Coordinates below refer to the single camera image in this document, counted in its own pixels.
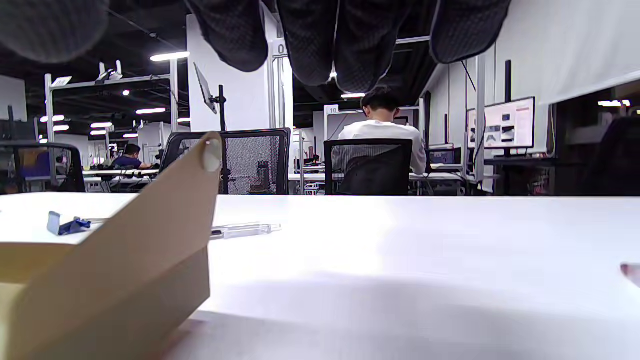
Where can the clear grey-grip retractable pen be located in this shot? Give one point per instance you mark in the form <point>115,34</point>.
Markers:
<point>245,230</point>

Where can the black mesh office chair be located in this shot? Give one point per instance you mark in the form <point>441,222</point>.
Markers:
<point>77,170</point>

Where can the computer monitor lit screen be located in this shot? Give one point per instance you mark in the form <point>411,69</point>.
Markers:
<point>505,125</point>

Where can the person's right hand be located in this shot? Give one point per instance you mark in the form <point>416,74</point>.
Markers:
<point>365,40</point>

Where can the blue binder clip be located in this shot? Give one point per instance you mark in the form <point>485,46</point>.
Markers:
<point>70,227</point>

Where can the black swivel office chair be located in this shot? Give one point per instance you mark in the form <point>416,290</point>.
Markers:
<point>370,175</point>

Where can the white metal frame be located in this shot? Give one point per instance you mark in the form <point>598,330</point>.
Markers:
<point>110,81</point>

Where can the beige pull-out pencil case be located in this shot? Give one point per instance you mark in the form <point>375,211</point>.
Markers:
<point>125,270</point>

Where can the monitor on black arm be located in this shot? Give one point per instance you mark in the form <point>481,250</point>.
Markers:
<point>205,90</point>

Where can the ceiling strip lights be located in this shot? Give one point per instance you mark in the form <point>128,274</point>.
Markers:
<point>170,56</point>

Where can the black mesh-back chair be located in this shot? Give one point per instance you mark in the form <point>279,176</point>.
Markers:
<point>285,160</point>

